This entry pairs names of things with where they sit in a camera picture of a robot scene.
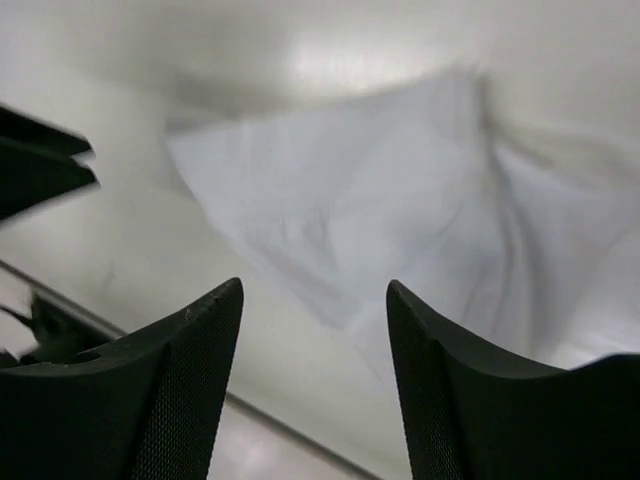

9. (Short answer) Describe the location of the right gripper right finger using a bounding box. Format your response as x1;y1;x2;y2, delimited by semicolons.
386;281;639;479

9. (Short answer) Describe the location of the aluminium table frame rail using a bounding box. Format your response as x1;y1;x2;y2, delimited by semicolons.
0;259;386;480

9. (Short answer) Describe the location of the white skirt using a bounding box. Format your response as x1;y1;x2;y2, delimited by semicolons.
168;72;639;388

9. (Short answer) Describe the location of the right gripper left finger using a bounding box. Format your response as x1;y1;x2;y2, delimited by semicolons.
0;277;245;480

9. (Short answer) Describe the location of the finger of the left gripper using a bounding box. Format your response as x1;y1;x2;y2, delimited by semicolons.
1;106;97;220

